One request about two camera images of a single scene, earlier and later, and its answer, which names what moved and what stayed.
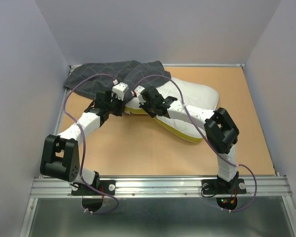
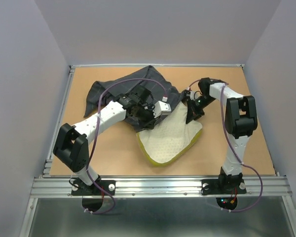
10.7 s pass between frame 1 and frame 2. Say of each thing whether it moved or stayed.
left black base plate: stayed
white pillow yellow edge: moved
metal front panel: stayed
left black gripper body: moved
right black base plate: stayed
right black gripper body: moved
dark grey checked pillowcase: moved
